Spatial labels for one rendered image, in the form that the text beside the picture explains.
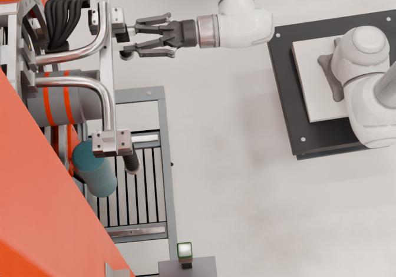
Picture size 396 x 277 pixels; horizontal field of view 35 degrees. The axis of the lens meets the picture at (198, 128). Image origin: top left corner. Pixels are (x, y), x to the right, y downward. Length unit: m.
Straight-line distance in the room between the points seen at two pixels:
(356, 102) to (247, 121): 0.64
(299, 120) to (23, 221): 1.65
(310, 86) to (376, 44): 0.32
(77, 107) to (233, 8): 0.49
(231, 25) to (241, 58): 0.96
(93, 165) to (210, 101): 0.97
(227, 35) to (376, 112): 0.54
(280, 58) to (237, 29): 0.64
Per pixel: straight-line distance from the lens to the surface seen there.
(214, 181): 2.41
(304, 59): 2.27
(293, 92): 2.24
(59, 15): 1.54
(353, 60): 2.03
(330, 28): 2.39
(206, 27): 1.68
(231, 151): 2.45
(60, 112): 1.59
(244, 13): 1.69
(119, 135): 1.47
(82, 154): 1.69
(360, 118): 1.98
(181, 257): 1.67
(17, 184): 0.62
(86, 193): 2.26
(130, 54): 1.77
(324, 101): 2.22
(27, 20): 1.76
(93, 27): 1.62
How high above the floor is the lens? 2.30
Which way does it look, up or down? 67 degrees down
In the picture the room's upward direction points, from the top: 2 degrees counter-clockwise
